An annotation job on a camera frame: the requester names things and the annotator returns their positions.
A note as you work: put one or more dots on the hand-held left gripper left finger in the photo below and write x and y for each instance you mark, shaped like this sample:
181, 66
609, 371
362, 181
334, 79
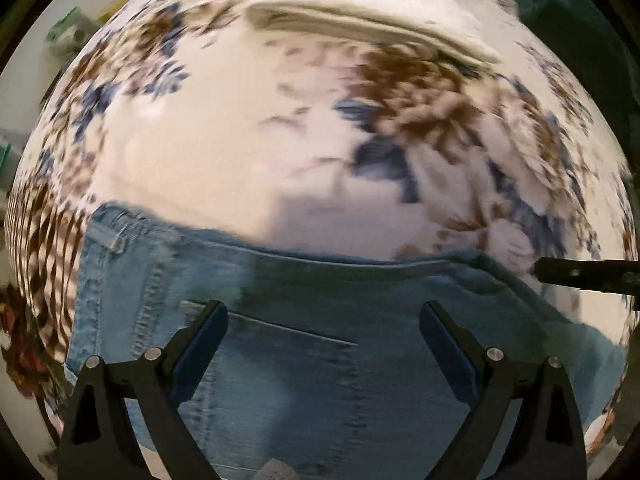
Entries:
200, 342

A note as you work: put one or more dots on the floral bed sheet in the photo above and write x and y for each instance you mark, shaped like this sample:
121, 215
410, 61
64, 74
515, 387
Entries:
225, 125

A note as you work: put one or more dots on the green and white box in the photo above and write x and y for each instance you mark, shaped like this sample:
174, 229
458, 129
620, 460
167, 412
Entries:
70, 30

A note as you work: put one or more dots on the blue denim pants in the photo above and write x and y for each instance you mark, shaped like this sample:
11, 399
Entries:
310, 360

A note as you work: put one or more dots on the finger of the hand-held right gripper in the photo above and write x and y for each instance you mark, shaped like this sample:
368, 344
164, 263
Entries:
590, 274

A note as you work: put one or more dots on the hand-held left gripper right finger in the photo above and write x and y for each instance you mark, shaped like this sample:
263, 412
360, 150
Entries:
447, 345

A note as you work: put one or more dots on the white folded cloth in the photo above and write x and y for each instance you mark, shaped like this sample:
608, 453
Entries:
380, 22

